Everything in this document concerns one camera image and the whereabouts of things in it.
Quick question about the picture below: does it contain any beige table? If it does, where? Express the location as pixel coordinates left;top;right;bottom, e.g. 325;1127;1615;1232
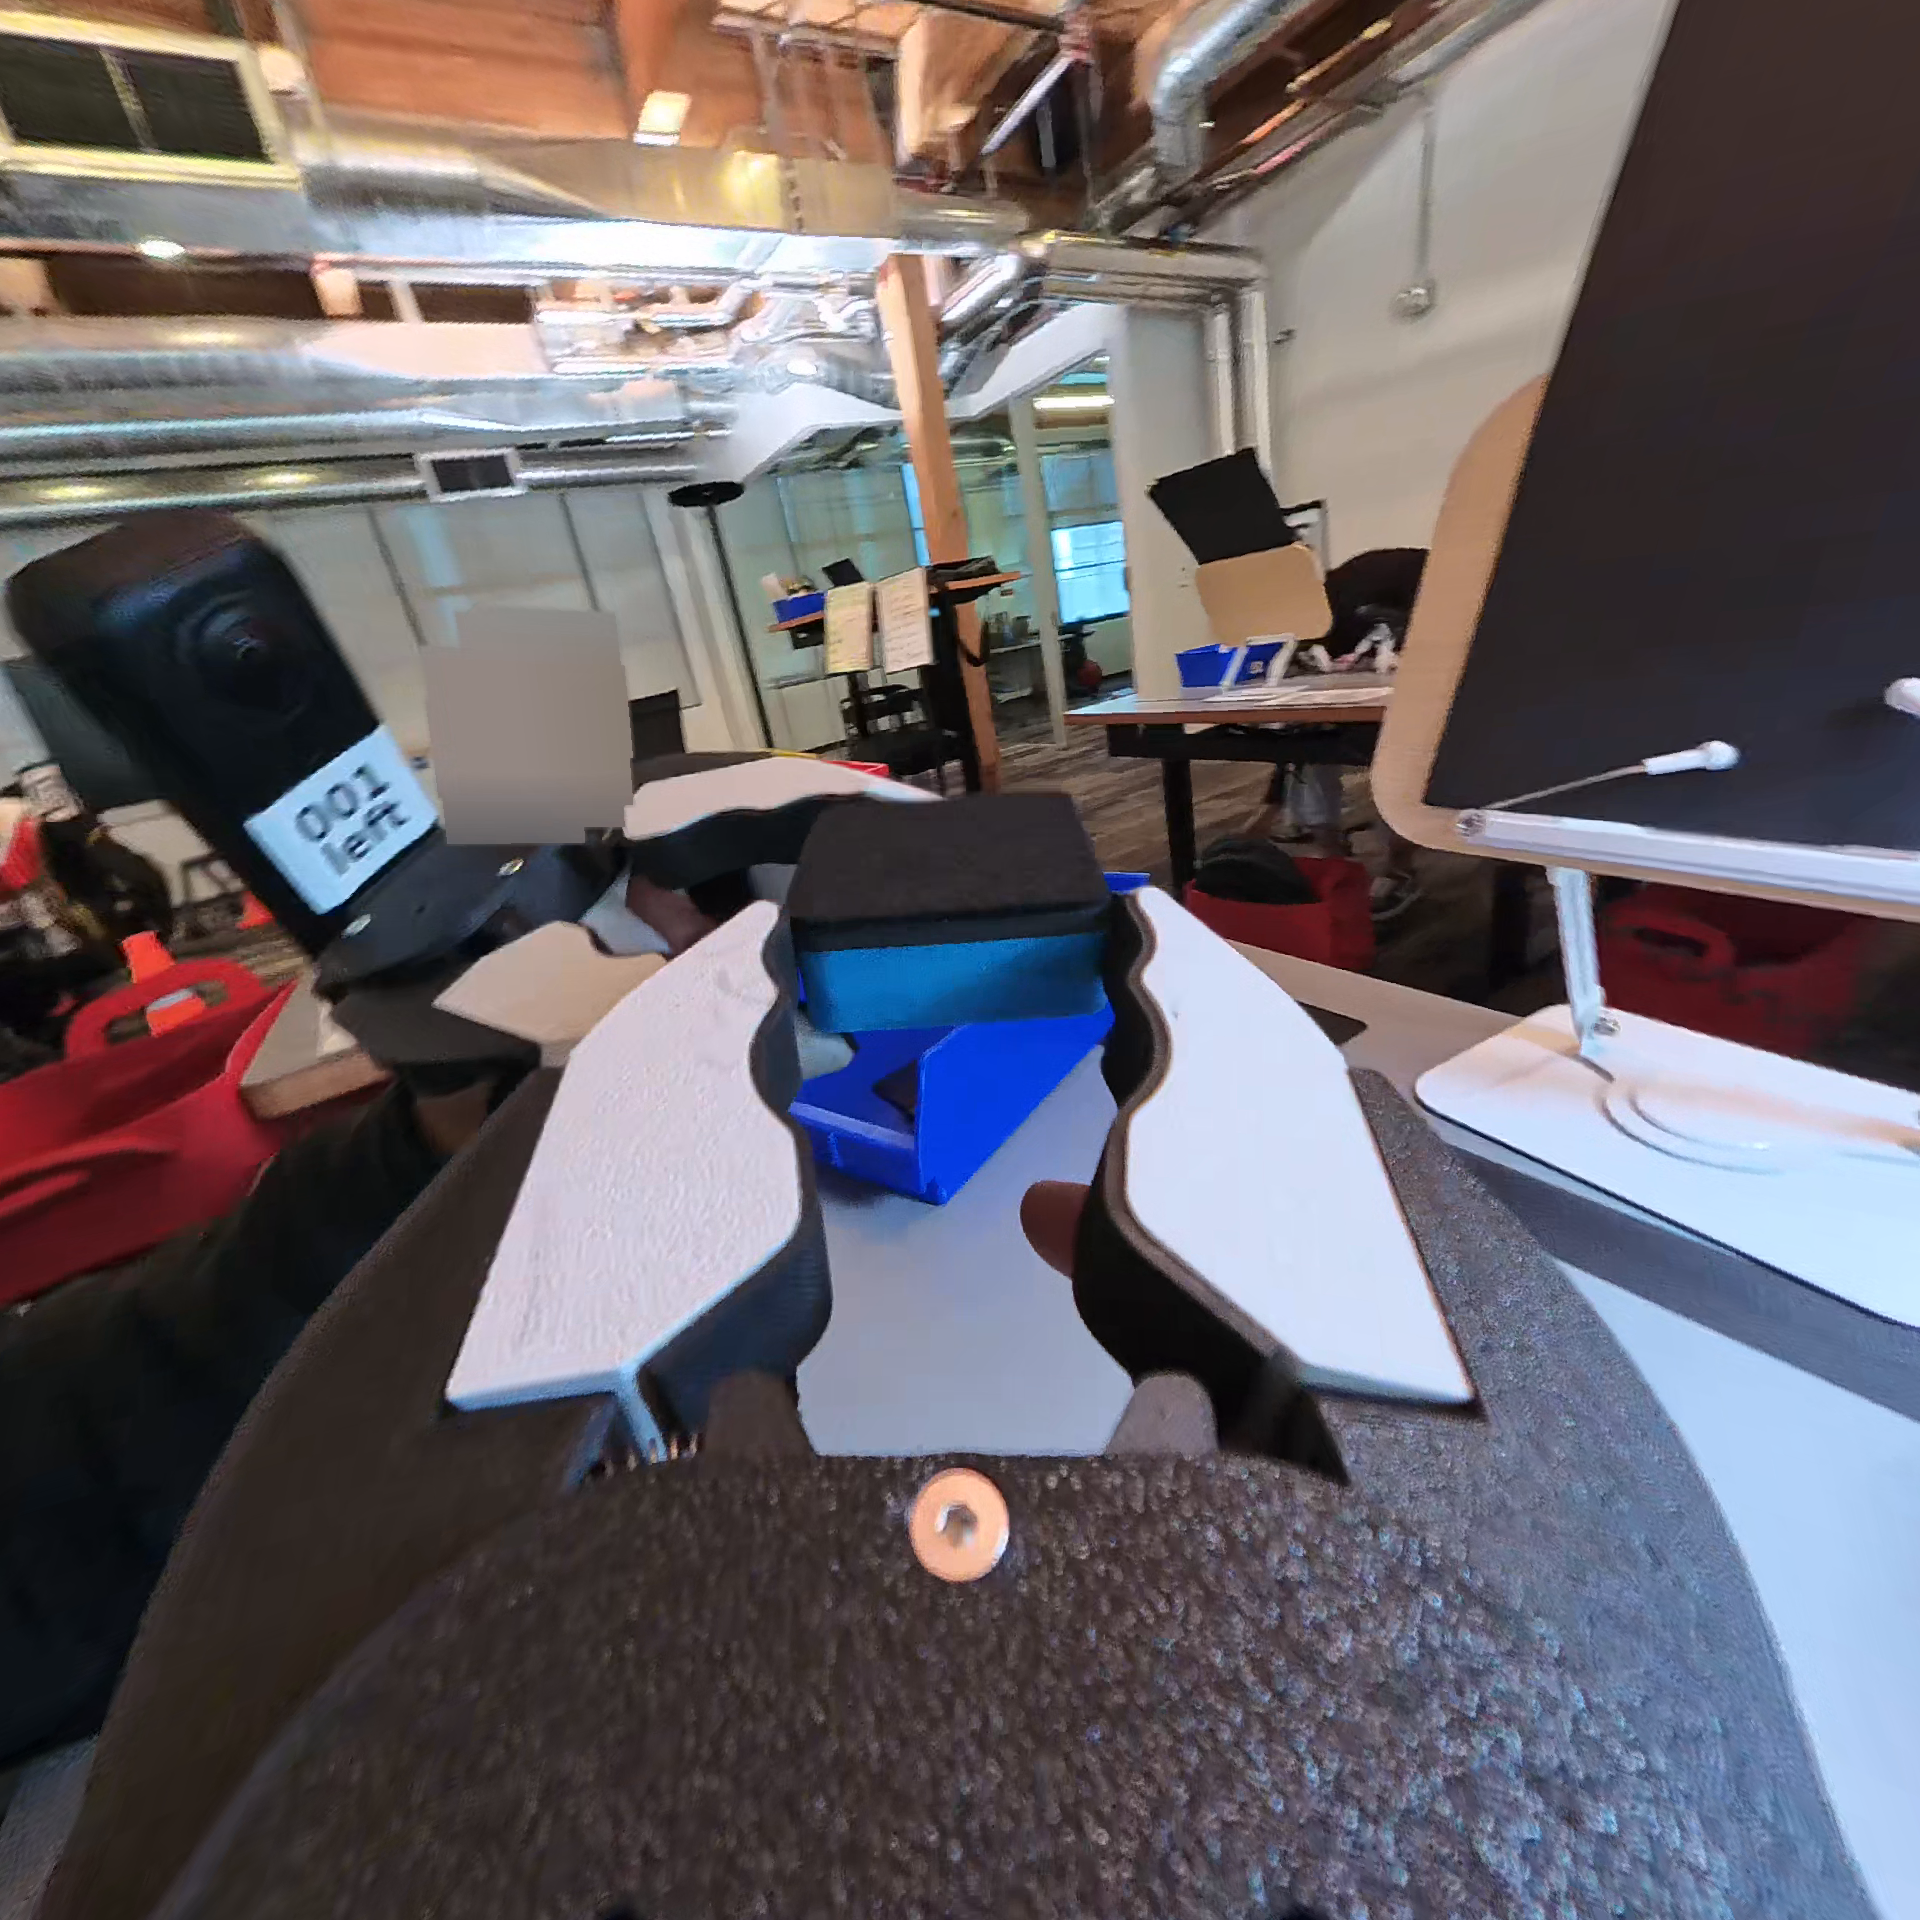
239;983;395;1121

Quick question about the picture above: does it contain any long wooden table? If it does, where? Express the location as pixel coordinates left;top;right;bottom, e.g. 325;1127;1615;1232
1066;681;1402;905

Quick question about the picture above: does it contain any black floor lamp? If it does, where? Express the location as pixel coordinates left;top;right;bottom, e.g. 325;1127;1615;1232
670;479;785;754

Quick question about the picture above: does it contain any person's right hand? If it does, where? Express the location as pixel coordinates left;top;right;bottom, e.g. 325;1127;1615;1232
1020;1180;1095;1279

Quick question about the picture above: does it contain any window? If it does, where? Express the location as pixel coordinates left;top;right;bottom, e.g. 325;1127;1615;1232
1049;517;1130;620

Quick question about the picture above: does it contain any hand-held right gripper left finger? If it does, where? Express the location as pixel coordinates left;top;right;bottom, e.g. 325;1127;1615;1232
443;900;831;1414

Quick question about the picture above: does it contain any silver ceiling duct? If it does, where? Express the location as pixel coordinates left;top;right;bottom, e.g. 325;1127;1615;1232
0;150;1281;500

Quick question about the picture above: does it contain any wooden pillar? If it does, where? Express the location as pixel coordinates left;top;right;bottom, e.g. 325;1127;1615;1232
874;256;1007;792

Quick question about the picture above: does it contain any wooden-top standing desk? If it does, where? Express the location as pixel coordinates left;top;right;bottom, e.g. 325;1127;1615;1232
773;554;1033;799

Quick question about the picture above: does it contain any black panel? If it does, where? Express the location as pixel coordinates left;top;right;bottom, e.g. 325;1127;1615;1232
1148;448;1302;567

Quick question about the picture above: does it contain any blue board eraser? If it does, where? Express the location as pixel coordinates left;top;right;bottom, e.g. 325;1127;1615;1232
785;796;1116;1039

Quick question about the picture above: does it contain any red floor bag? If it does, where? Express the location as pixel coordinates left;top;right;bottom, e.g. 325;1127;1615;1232
1185;837;1375;970

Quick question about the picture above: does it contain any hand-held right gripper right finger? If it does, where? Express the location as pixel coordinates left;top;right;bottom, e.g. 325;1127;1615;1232
1074;887;1478;1480

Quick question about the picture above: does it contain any beige board on stand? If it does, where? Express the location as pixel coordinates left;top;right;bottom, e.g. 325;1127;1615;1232
1195;544;1337;648

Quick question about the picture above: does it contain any person's left forearm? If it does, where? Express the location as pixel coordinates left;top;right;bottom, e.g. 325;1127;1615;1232
0;1072;515;1766

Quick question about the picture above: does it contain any white air vent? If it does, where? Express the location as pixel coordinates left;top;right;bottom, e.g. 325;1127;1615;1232
0;22;290;168

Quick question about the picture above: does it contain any orange traffic cone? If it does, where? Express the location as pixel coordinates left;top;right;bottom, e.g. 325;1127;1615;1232
118;929;207;1039

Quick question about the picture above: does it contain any person's left hand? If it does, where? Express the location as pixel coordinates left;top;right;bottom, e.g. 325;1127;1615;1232
593;872;785;958

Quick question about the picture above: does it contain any white board stand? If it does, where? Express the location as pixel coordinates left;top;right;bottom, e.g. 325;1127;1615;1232
1418;681;1920;1325

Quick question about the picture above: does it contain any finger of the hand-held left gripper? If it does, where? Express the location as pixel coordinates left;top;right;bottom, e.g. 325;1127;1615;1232
431;919;673;1045
621;756;943;888

